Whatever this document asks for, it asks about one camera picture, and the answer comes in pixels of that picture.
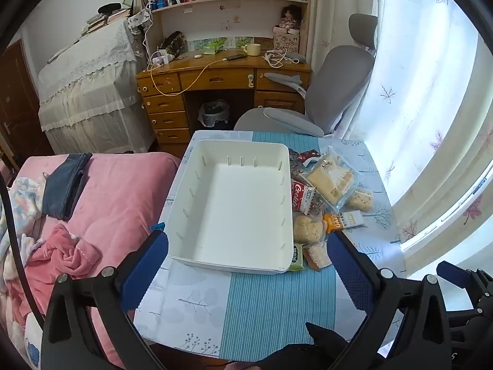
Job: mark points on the dark patterned pouch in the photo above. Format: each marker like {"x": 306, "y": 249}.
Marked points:
{"x": 173, "y": 43}

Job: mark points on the leaf print white curtain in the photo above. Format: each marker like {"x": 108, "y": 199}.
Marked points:
{"x": 423, "y": 65}

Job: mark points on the blue jeans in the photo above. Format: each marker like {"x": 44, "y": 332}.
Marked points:
{"x": 63, "y": 189}

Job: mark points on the white power strip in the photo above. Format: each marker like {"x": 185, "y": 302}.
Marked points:
{"x": 160, "y": 58}

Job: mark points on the brown haired doll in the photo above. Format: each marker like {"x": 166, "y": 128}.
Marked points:
{"x": 290, "y": 17}

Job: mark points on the wooden door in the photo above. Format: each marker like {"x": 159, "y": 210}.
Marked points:
{"x": 17, "y": 100}

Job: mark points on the pink blanket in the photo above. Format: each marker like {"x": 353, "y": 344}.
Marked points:
{"x": 115, "y": 200}

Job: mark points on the mountain print bread packet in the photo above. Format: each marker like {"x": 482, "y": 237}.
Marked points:
{"x": 333, "y": 179}

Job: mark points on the lace covered cabinet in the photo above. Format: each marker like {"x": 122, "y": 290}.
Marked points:
{"x": 92, "y": 92}

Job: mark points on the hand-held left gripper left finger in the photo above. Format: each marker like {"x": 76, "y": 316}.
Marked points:
{"x": 144, "y": 269}

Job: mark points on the black phone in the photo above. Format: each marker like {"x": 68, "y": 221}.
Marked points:
{"x": 235, "y": 57}

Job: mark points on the flossy bun clear packet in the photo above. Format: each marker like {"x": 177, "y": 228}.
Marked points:
{"x": 308, "y": 229}

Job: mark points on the orange white snack packet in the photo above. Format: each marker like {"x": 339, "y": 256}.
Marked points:
{"x": 333, "y": 221}

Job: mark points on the stack of books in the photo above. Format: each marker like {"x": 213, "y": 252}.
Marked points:
{"x": 102, "y": 21}

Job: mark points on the white plastic storage bin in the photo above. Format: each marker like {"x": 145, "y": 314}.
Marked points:
{"x": 227, "y": 200}

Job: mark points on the trash bin with bag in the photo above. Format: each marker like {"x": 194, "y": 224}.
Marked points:
{"x": 213, "y": 113}

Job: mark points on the pink towel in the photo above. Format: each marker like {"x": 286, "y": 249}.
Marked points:
{"x": 67, "y": 252}

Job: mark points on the grey office chair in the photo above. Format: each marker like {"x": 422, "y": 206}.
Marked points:
{"x": 339, "y": 84}

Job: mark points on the wooden desk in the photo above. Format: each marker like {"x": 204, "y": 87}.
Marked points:
{"x": 215, "y": 81}

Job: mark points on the printed cardboard box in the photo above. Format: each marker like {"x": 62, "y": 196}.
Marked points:
{"x": 287, "y": 40}

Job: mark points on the red white cookie packet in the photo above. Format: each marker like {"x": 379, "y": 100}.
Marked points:
{"x": 300, "y": 194}

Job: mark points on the yellow mug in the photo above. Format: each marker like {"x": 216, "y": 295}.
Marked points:
{"x": 252, "y": 49}

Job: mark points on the black hat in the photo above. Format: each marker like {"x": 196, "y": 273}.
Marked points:
{"x": 109, "y": 8}

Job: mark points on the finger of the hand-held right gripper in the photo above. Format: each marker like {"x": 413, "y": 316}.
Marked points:
{"x": 454, "y": 274}

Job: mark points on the crumbly cake packet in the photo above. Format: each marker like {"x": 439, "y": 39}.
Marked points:
{"x": 362, "y": 200}

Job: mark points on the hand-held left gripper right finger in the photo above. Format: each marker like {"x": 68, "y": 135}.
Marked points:
{"x": 350, "y": 273}

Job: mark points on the green tissue box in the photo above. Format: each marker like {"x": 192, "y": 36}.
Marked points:
{"x": 213, "y": 47}

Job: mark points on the beige cake slice packet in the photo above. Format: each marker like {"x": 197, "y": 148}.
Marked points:
{"x": 317, "y": 256}

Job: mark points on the floral quilt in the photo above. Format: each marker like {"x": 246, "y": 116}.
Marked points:
{"x": 19, "y": 200}

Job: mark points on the dark dates red-ended packet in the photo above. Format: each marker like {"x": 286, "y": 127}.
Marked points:
{"x": 295, "y": 165}

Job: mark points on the wooden bookshelf hutch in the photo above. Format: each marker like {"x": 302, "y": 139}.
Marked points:
{"x": 231, "y": 15}

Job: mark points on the green candy packet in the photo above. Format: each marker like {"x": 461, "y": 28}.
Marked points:
{"x": 296, "y": 256}

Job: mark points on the dark red snack packet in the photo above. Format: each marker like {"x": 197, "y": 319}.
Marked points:
{"x": 310, "y": 156}

